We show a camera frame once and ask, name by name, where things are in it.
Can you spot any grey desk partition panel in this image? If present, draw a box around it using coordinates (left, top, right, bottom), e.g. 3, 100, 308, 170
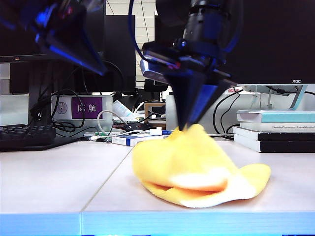
165, 94, 315, 135

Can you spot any matte black background monitor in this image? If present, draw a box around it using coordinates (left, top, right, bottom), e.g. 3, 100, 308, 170
105, 15, 136, 93

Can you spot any large black AOC monitor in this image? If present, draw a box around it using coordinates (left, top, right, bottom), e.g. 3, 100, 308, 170
225, 0, 315, 86

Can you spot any wooden frame box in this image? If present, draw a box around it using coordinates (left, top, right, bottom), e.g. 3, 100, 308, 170
144, 102, 166, 124

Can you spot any thick black spine book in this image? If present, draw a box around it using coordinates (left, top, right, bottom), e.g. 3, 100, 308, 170
233, 134, 315, 153

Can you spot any black looped cable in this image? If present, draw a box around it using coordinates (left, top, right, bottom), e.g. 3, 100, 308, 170
51, 89, 86, 130

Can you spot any silver monitor stand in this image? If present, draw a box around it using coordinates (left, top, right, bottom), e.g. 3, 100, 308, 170
237, 85, 310, 111

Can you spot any black monitor stand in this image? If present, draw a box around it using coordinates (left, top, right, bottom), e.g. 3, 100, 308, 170
0, 61, 82, 152

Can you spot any white and blue paper package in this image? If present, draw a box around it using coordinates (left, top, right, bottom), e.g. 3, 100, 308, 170
112, 100, 136, 119

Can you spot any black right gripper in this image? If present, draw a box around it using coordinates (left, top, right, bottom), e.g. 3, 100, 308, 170
142, 39, 238, 131

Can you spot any black office chair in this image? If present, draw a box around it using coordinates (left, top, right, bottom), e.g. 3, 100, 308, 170
144, 78, 168, 101

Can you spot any grey looped cable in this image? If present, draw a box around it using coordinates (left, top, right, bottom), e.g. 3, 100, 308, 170
97, 110, 128, 136

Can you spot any yellow microfibre rag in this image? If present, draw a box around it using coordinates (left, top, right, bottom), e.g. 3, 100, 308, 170
132, 123, 272, 209

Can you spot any purple and white name sign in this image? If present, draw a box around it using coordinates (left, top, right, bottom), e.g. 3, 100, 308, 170
51, 95, 113, 121

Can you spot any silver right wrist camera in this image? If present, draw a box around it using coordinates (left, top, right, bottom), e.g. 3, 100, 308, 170
139, 58, 178, 86

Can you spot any green circuit board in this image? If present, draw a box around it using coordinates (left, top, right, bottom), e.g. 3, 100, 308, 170
83, 132, 113, 143

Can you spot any teal spine book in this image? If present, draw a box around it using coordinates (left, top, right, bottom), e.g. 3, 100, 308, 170
236, 110, 315, 124

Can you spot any black monitor with yellow logo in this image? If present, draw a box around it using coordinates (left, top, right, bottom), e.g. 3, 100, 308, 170
0, 0, 107, 63

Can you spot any thin black spine book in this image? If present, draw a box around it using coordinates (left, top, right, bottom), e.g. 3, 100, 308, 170
232, 126, 315, 142

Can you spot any blue and white small box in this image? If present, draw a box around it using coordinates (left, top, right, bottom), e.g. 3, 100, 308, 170
112, 134, 170, 147

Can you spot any black keyboard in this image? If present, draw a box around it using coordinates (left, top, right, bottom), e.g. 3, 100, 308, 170
0, 124, 57, 148

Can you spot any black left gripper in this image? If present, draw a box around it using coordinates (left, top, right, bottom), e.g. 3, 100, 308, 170
29, 0, 108, 76

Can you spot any frosted desk partition panel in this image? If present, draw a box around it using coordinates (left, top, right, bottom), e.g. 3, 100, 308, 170
0, 95, 30, 126

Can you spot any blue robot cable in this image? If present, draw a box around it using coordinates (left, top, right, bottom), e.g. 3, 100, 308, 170
127, 0, 148, 59

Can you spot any black arched cable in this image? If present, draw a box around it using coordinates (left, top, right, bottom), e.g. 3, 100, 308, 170
68, 60, 124, 94

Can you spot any white spine book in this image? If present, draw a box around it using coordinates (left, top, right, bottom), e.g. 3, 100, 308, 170
239, 122, 315, 133

